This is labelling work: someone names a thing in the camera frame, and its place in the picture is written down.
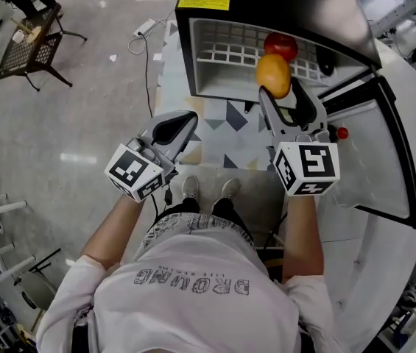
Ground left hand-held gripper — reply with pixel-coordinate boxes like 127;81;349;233
104;110;200;203

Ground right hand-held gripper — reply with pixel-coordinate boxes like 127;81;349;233
258;76;342;198

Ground orange round fruit food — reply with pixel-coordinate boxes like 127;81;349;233
255;53;292;100

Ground black mini fridge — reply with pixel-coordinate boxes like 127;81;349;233
174;0;416;231

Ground red apple food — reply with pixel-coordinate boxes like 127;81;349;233
264;31;299;63

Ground person's left forearm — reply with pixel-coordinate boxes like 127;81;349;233
80;192;161;268

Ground person's right forearm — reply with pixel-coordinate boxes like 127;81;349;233
282;194;325;285

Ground triangle patterned floor mat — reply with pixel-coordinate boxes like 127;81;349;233
151;19;281;172

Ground person's left grey shoe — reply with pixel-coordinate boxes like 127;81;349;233
180;175;200;201

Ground person's grey shoe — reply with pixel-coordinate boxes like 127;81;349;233
180;175;200;201
220;177;242;202

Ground person's right grey shoe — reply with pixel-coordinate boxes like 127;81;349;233
220;177;242;202

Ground person's patterned shorts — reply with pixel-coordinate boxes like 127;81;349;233
141;211;257;252

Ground white power strip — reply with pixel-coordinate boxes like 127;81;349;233
133;18;157;38

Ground person's white printed shirt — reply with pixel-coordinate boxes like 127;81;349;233
35;229;342;353

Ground black perforated metal table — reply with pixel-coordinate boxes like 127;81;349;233
0;2;88;93

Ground wooden stick tool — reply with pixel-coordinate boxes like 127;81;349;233
10;15;43;44

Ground grey round stool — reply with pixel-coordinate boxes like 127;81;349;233
11;247;63;313

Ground black floor cable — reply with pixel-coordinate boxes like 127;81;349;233
143;37;156;119

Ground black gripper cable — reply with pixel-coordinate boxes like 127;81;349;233
151;176;174;216

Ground white wire shelf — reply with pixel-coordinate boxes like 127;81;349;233
196;41;320;74

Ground white power strip cable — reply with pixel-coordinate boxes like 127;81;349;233
127;16;172;56

